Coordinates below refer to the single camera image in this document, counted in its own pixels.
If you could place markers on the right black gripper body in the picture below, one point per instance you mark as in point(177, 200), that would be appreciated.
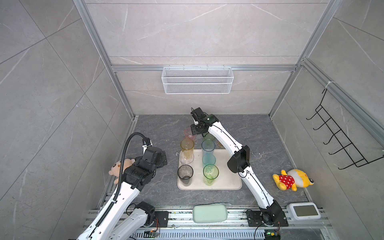
point(197, 130)

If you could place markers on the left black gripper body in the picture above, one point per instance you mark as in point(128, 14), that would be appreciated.
point(162, 161)

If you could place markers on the blue glass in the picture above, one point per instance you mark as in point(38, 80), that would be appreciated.
point(208, 147)

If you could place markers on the tall yellow glass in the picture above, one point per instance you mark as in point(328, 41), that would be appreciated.
point(187, 145)

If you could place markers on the clear glass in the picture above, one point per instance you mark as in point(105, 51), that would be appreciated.
point(186, 157)

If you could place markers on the dark grey glass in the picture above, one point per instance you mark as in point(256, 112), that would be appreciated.
point(185, 174)

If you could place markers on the teal glass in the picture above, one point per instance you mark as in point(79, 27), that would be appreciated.
point(208, 159)

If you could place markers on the tall light green glass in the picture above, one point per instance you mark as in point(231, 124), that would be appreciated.
point(211, 173)

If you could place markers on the beige plastic tray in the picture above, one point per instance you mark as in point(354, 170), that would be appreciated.
point(225, 181)

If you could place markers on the pink glass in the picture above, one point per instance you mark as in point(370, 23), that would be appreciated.
point(189, 135)

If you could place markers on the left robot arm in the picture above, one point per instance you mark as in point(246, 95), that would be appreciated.
point(131, 181)

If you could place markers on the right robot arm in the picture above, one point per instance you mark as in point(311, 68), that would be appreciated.
point(239, 163)

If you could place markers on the short green glass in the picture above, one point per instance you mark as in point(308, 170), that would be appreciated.
point(208, 136)

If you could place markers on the pink plush doll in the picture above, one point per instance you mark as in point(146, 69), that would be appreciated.
point(115, 169)

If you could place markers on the light green sponge block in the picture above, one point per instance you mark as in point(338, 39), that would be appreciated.
point(213, 213)

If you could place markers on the yellow plush toy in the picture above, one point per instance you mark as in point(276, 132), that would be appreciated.
point(292, 179)

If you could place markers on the white tablet device right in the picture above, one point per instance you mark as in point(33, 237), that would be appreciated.
point(303, 211)

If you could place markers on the white wire mesh basket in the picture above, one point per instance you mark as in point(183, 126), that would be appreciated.
point(197, 80)

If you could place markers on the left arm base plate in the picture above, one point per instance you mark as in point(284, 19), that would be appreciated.
point(157, 219)

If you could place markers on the aluminium rail frame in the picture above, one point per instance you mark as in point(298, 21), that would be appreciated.
point(182, 227)

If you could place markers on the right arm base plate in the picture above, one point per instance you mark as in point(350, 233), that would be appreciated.
point(255, 219)

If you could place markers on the black wire hook rack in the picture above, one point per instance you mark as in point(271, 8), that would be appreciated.
point(346, 145)

